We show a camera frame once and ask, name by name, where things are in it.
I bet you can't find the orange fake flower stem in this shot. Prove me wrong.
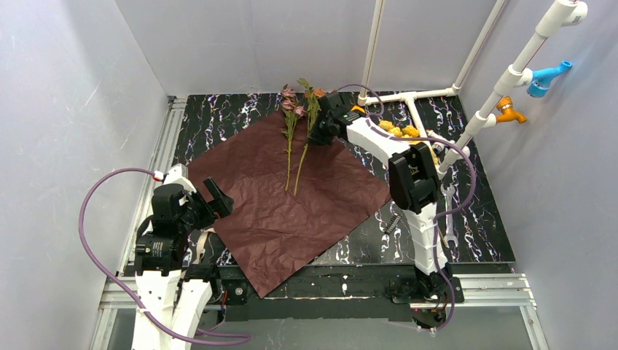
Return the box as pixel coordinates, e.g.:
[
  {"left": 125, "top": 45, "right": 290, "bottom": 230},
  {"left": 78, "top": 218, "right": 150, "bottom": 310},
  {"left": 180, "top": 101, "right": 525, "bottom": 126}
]
[{"left": 294, "top": 78, "right": 326, "bottom": 195}]

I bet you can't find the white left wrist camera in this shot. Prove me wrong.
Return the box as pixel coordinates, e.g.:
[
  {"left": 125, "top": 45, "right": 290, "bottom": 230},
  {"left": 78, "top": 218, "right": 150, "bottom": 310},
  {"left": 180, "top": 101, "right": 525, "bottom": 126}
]
[{"left": 152, "top": 163, "right": 196, "bottom": 193}]

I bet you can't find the maroon wrapping paper sheet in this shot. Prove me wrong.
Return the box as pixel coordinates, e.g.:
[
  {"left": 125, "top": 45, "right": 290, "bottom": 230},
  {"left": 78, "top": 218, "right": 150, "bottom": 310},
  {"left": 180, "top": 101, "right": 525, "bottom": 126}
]
[{"left": 188, "top": 112, "right": 391, "bottom": 297}]

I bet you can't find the blue plastic tap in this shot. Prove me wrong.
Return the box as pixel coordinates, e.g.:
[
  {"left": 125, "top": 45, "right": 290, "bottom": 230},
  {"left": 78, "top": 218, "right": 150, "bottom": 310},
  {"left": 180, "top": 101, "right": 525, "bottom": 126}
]
[{"left": 526, "top": 61, "right": 572, "bottom": 98}]

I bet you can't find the white PVC pipe frame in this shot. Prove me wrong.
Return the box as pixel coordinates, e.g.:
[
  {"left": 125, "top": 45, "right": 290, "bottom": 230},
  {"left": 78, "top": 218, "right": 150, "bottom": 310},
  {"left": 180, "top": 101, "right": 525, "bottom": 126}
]
[{"left": 357, "top": 0, "right": 589, "bottom": 175}]

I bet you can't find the aluminium frame rail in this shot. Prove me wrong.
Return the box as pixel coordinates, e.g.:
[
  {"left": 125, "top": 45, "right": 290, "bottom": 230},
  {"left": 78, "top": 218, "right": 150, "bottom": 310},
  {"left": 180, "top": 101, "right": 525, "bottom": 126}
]
[{"left": 90, "top": 96, "right": 188, "bottom": 349}]

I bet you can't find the black comb strip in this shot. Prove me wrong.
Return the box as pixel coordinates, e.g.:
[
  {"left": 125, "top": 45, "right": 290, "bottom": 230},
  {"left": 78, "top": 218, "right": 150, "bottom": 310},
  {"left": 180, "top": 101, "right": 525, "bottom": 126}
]
[{"left": 383, "top": 214, "right": 401, "bottom": 236}]

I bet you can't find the orange plastic tap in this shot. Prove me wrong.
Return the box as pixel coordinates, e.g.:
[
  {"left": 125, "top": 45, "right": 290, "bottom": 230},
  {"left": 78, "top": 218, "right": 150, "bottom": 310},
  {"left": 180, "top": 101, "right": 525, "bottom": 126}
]
[{"left": 496, "top": 96, "right": 527, "bottom": 124}]

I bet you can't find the white pipe valve fitting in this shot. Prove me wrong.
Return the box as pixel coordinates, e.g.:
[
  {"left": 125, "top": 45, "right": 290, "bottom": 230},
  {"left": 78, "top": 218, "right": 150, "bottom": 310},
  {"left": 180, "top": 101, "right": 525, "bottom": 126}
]
[{"left": 426, "top": 130, "right": 453, "bottom": 156}]

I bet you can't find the pink fake flower stem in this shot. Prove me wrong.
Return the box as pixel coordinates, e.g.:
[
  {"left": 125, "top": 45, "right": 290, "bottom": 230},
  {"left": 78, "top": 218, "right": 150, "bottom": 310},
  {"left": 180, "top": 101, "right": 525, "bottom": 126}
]
[{"left": 281, "top": 84, "right": 306, "bottom": 191}]

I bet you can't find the beige ribbon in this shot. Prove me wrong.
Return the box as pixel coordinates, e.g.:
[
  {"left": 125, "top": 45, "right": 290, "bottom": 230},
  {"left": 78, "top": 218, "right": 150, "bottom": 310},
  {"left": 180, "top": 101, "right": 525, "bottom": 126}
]
[{"left": 182, "top": 227, "right": 216, "bottom": 268}]

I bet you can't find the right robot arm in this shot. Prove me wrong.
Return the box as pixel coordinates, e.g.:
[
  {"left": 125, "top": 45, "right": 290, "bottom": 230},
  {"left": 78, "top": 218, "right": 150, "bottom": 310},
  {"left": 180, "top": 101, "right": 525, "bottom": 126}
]
[{"left": 309, "top": 93, "right": 455, "bottom": 298}]

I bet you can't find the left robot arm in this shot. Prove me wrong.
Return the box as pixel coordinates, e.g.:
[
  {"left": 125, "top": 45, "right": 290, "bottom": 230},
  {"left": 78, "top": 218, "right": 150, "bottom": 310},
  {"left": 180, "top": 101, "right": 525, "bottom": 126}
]
[{"left": 132, "top": 178, "right": 233, "bottom": 349}]

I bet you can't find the silver wrench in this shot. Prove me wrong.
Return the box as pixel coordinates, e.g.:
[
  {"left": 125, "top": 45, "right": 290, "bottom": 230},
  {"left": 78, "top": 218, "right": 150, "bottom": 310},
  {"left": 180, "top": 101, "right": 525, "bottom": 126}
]
[{"left": 442, "top": 184, "right": 458, "bottom": 248}]

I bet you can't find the orange plastic piece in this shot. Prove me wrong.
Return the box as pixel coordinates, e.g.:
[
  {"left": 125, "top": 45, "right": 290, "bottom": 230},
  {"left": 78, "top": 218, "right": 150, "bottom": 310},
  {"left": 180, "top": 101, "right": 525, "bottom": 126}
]
[{"left": 351, "top": 105, "right": 367, "bottom": 116}]

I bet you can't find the yellow fake flower bunch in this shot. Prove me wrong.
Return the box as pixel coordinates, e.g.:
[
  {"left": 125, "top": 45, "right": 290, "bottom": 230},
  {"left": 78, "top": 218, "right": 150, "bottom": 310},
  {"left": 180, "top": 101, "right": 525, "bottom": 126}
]
[{"left": 378, "top": 120, "right": 421, "bottom": 144}]

